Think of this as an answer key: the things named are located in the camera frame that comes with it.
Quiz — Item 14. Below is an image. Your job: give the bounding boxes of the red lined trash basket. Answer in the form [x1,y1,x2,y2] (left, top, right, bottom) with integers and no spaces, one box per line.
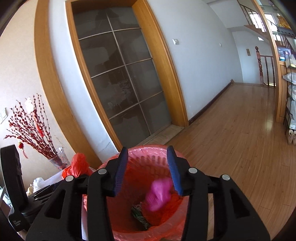
[82,145,193,241]

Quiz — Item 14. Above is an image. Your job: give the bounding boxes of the black speaker box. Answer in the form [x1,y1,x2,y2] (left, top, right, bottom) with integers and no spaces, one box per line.
[1,145,29,216]

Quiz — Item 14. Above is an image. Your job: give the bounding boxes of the dark green wrapper trash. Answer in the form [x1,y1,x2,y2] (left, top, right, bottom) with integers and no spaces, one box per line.
[131,204,151,230]

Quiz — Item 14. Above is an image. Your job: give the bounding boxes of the pink plastic trash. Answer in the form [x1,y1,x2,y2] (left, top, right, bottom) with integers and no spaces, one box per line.
[145,178,173,211]

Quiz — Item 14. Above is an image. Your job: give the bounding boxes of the white wall switch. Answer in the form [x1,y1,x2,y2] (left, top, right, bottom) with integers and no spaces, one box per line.
[172,39,179,45]

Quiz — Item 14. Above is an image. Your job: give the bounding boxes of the glass panel sliding door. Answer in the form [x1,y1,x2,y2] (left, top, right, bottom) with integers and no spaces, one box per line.
[74,8,171,148]

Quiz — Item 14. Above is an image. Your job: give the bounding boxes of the clear glass vase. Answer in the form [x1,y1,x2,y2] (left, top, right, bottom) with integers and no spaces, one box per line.
[49,147,70,171]

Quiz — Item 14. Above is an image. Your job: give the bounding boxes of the wire shelf rack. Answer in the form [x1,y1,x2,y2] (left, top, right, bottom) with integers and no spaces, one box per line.
[276,25,296,145]

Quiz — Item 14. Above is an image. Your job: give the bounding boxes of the wooden stair railing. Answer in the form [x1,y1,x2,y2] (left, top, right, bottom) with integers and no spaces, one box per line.
[255,46,276,88]

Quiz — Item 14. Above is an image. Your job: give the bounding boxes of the red berry branch bouquet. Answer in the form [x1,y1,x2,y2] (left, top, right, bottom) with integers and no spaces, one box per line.
[4,93,58,160]

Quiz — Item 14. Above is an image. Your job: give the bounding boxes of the red plastic bag trash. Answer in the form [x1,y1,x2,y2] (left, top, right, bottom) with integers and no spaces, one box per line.
[62,153,93,179]

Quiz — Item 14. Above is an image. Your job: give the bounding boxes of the plush toys pile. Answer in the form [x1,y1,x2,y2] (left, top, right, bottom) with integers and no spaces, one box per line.
[26,177,45,196]

